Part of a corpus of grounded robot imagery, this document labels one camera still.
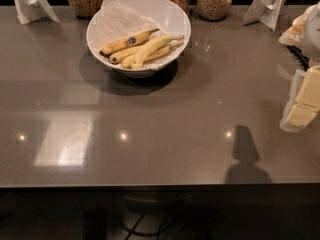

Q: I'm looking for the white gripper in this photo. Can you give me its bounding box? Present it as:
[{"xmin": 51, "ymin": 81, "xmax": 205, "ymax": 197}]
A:
[{"xmin": 279, "ymin": 66, "xmax": 320, "ymax": 133}]

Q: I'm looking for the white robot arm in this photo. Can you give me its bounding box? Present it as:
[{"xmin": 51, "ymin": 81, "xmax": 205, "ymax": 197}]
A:
[{"xmin": 279, "ymin": 2, "xmax": 320, "ymax": 133}]

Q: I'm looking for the front curved yellow banana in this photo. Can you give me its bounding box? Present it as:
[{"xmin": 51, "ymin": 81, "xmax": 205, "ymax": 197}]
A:
[{"xmin": 131, "ymin": 34, "xmax": 184, "ymax": 69}]

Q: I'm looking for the lower yellow banana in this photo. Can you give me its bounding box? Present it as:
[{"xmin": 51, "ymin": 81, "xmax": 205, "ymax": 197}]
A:
[{"xmin": 120, "ymin": 42, "xmax": 183, "ymax": 69}]

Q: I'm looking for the white ceramic bowl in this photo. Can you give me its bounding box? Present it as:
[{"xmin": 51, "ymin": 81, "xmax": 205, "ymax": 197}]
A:
[{"xmin": 86, "ymin": 0, "xmax": 191, "ymax": 78}]

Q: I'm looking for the banana with blue sticker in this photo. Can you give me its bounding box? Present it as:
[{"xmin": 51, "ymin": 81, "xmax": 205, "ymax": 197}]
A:
[{"xmin": 100, "ymin": 29, "xmax": 157, "ymax": 56}]

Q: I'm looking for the right white paper stand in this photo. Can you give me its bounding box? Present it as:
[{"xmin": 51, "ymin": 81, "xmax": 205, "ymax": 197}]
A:
[{"xmin": 242, "ymin": 0, "xmax": 286, "ymax": 31}]

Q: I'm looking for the white paper stand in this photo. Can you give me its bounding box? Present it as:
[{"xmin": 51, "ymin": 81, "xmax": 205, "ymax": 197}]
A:
[
  {"xmin": 242, "ymin": 0, "xmax": 286, "ymax": 31},
  {"xmin": 14, "ymin": 0, "xmax": 59, "ymax": 24}
]

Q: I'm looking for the right glass grain jar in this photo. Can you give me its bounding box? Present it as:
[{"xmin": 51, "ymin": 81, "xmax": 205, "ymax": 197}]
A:
[{"xmin": 197, "ymin": 0, "xmax": 232, "ymax": 21}]

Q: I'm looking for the white paper liner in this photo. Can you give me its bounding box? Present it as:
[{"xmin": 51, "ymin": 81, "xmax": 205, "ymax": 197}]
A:
[{"xmin": 86, "ymin": 0, "xmax": 184, "ymax": 72}]

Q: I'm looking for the left white paper stand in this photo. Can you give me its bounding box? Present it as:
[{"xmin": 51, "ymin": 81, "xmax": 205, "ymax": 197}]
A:
[{"xmin": 14, "ymin": 0, "xmax": 59, "ymax": 24}]

